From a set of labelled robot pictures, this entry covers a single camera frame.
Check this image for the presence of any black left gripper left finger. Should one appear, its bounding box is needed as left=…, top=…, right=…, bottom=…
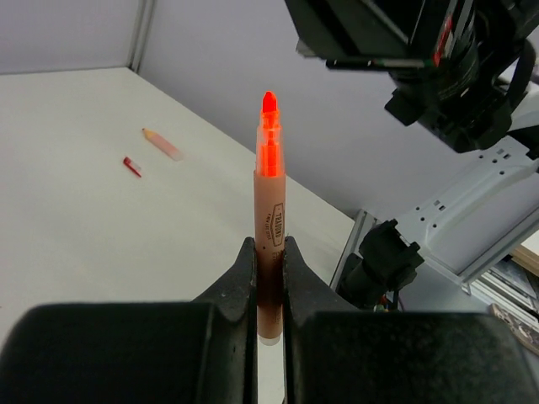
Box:
left=1, top=238, right=258, bottom=403

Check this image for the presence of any pencil shaped pink pen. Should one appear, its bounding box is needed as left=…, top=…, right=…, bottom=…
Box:
left=141, top=128, right=183, bottom=162

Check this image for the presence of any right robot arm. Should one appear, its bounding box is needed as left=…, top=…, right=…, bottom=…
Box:
left=286, top=1, right=538, bottom=309

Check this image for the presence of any right frame post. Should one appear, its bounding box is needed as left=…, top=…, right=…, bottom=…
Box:
left=126, top=0, right=157, bottom=74

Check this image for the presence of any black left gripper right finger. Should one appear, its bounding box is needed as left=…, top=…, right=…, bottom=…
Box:
left=283, top=237, right=538, bottom=403

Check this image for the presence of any right side table rail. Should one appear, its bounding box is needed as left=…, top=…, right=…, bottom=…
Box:
left=329, top=210, right=379, bottom=291

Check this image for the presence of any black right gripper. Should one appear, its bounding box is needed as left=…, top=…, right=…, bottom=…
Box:
left=286, top=0, right=453, bottom=70

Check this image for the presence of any orange highlighter pen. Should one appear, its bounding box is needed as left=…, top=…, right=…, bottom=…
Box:
left=253, top=91, right=286, bottom=346

